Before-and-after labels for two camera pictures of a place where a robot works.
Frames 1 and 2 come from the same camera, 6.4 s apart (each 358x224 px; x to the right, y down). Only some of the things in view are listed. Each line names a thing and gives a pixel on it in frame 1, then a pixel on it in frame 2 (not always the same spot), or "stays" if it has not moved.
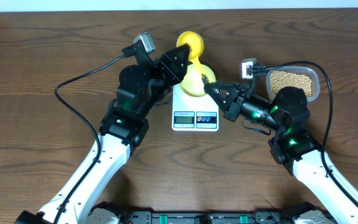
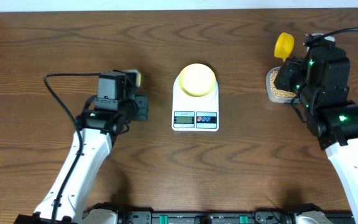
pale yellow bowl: x=192 y=83 stays
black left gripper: x=168 y=71 -> x=140 y=100
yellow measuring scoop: x=196 y=45 -> x=284 y=45
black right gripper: x=235 y=97 -> x=288 y=68
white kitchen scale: x=199 y=114 stays
